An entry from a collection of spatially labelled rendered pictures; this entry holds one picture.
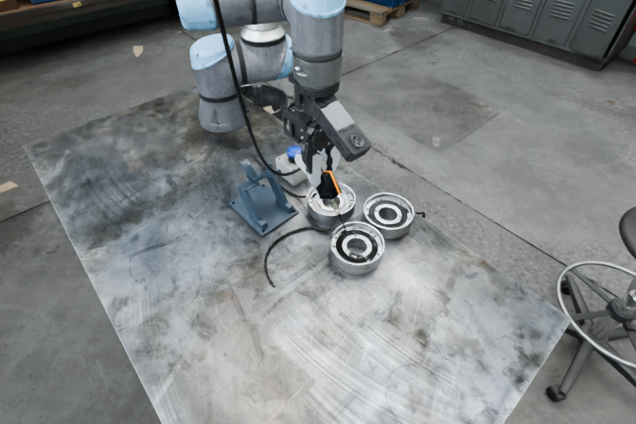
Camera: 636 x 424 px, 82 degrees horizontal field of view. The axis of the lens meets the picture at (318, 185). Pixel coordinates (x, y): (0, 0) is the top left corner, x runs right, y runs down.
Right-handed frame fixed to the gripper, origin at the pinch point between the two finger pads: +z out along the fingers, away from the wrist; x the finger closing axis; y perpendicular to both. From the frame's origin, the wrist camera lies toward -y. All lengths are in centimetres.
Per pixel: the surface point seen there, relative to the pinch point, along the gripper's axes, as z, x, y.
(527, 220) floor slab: 93, -126, -19
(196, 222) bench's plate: 13.1, 20.0, 19.0
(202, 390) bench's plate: 12.9, 36.1, -11.4
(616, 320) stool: 67, -74, -62
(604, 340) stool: 83, -78, -65
